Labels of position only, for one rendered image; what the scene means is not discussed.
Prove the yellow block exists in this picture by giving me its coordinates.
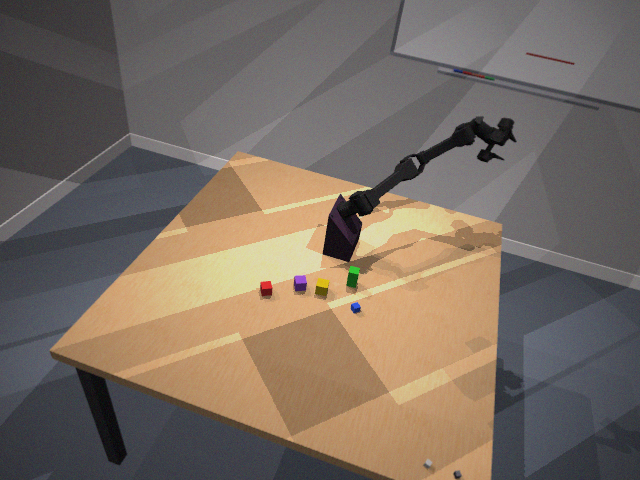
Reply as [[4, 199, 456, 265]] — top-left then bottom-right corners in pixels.
[[315, 278, 330, 296]]

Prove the purple block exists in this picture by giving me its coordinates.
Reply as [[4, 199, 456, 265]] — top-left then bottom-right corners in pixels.
[[294, 275, 307, 291]]

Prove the red block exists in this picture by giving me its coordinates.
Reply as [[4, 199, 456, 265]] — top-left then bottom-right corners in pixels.
[[260, 281, 272, 296]]

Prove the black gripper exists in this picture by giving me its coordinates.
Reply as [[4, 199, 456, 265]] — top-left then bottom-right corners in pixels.
[[477, 118, 517, 162]]

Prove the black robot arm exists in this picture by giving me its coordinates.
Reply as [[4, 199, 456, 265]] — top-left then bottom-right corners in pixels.
[[336, 116, 510, 221]]

